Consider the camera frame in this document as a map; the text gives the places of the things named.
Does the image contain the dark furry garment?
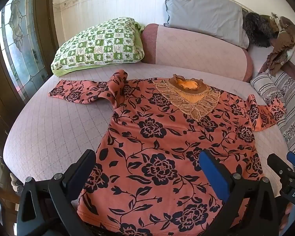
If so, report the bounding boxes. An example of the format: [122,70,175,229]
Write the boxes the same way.
[243,12,278,48]

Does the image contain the green checkered pillow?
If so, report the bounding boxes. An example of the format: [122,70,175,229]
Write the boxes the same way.
[50,17,145,77]

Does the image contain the pink quilted bolster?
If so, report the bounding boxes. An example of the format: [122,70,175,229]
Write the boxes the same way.
[141,23,254,83]

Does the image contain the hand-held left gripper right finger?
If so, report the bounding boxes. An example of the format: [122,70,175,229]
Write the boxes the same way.
[199,149,279,236]

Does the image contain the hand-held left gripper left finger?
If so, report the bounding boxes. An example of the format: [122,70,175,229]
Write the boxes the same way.
[16,149,97,236]

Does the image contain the stained glass window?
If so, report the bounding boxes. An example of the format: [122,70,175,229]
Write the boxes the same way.
[0,0,48,100]

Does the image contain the brown ruffled cloth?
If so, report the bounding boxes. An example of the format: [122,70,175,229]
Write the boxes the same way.
[267,12,295,77]

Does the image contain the orange floral blouse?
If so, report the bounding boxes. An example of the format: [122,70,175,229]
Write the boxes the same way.
[49,70,287,236]

